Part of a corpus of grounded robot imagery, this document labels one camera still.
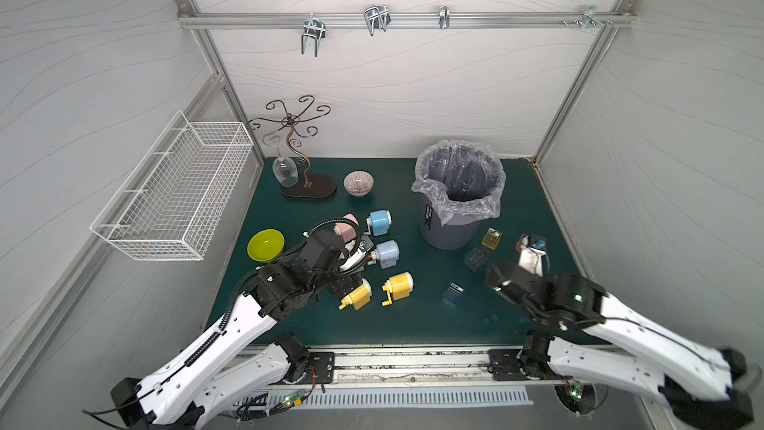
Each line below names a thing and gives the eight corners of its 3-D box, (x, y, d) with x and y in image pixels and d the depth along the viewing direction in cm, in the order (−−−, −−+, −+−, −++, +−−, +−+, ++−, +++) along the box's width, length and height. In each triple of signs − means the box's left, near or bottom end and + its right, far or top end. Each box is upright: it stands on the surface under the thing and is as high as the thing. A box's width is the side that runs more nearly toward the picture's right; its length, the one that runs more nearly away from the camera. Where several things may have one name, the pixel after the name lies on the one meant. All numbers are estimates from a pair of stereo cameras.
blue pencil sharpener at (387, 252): (369, 268, 93) (368, 255, 86) (370, 253, 96) (369, 239, 89) (398, 268, 93) (399, 255, 86) (398, 253, 96) (399, 240, 89)
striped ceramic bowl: (339, 186, 112) (338, 179, 110) (358, 171, 117) (357, 165, 114) (359, 200, 108) (358, 194, 105) (377, 185, 113) (377, 178, 110)
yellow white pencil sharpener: (383, 307, 84) (382, 298, 79) (377, 291, 87) (376, 282, 82) (414, 294, 86) (416, 285, 81) (407, 279, 89) (409, 270, 84)
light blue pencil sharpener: (367, 237, 101) (366, 223, 94) (368, 224, 105) (367, 209, 98) (391, 237, 101) (391, 223, 94) (391, 224, 105) (391, 209, 98)
